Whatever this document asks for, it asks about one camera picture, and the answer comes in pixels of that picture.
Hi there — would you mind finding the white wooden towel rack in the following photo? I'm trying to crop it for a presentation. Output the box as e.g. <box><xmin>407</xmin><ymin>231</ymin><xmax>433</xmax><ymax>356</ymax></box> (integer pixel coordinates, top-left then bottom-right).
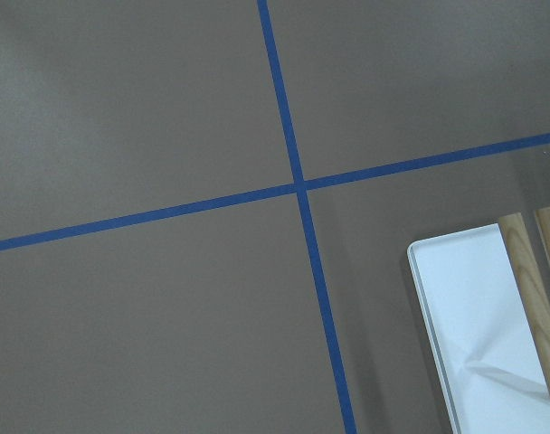
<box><xmin>407</xmin><ymin>213</ymin><xmax>550</xmax><ymax>433</ymax></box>

